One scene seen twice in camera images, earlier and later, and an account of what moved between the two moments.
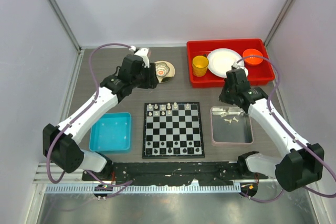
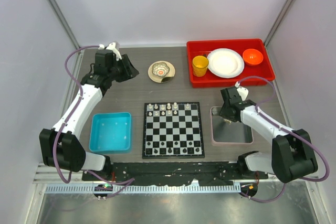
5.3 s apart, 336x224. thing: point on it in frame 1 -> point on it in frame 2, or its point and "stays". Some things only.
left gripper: (151, 81) -> (129, 71)
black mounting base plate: (175, 173) stays
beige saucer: (169, 76) stays
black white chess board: (172, 130) stays
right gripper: (222, 97) -> (224, 115)
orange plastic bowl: (252, 52) stays
